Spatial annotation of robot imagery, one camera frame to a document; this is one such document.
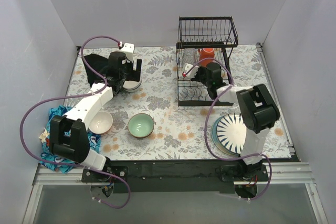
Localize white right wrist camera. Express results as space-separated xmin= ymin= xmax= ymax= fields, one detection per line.
xmin=182 ymin=63 xmax=200 ymax=78

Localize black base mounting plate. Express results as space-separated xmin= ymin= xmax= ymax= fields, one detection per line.
xmin=81 ymin=159 xmax=269 ymax=194

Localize blue striped white plate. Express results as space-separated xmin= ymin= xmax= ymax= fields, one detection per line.
xmin=215 ymin=113 xmax=247 ymax=155

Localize white bowl stack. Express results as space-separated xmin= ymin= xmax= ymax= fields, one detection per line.
xmin=123 ymin=81 xmax=142 ymax=93

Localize orange ceramic mug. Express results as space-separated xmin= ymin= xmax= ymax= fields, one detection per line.
xmin=198 ymin=48 xmax=215 ymax=67

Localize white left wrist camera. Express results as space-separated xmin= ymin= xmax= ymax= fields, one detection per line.
xmin=118 ymin=42 xmax=135 ymax=62

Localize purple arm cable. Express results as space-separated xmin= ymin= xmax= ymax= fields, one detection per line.
xmin=183 ymin=58 xmax=274 ymax=200
xmin=19 ymin=35 xmax=132 ymax=208

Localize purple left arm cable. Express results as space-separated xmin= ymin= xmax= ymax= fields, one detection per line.
xmin=19 ymin=35 xmax=132 ymax=208

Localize blue patterned cloth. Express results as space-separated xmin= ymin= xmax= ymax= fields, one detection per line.
xmin=39 ymin=105 xmax=101 ymax=173

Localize floral table mat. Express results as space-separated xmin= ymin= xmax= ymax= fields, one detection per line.
xmin=62 ymin=44 xmax=292 ymax=161

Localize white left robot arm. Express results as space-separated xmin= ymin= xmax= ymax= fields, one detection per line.
xmin=49 ymin=51 xmax=142 ymax=182

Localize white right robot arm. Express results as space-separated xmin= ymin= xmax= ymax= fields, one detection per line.
xmin=182 ymin=59 xmax=280 ymax=181

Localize black wire dish rack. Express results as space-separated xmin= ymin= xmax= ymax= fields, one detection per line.
xmin=176 ymin=16 xmax=238 ymax=106

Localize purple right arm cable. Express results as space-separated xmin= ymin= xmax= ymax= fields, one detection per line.
xmin=183 ymin=58 xmax=274 ymax=200

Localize cream pink bowl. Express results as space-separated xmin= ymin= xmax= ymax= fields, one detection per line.
xmin=89 ymin=111 xmax=113 ymax=134

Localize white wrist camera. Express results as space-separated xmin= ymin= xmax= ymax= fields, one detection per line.
xmin=118 ymin=42 xmax=135 ymax=62
xmin=182 ymin=63 xmax=200 ymax=78

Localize clear faceted glass tumbler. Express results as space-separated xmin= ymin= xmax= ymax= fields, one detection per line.
xmin=182 ymin=48 xmax=197 ymax=65

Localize green celadon bowl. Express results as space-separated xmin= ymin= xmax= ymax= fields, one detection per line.
xmin=128 ymin=113 xmax=154 ymax=138

